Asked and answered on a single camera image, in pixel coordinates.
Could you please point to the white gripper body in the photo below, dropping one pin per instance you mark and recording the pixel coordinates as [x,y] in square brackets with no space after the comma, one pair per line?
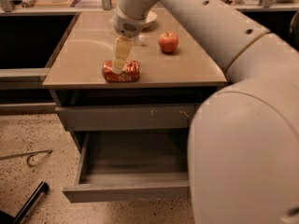
[127,26]

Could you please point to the closed grey top drawer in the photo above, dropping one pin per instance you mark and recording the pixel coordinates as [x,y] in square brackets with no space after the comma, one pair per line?
[126,117]

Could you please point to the white ceramic bowl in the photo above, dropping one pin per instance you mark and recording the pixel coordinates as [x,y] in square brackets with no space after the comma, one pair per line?
[151,18]

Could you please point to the open grey middle drawer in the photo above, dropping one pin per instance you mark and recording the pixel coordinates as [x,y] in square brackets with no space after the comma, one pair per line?
[131,165]

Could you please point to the red apple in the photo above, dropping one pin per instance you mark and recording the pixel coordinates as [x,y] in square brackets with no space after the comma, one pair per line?
[168,42]

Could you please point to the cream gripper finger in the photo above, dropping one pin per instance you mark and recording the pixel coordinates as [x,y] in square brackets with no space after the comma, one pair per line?
[122,49]

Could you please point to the metal hook rod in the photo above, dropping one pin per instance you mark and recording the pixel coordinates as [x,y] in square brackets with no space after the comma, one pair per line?
[28,155]

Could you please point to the red crushed coke can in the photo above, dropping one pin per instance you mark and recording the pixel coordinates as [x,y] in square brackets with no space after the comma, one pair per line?
[130,72]

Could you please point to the black chair leg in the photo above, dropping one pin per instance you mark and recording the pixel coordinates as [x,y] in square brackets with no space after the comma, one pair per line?
[5,218]

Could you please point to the grey drawer cabinet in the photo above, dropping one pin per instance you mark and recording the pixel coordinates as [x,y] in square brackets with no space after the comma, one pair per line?
[186,76]

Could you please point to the clear plastic water bottle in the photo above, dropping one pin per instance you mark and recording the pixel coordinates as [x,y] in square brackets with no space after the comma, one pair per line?
[139,40]

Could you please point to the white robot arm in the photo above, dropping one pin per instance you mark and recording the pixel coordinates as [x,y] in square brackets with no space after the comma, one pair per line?
[243,145]

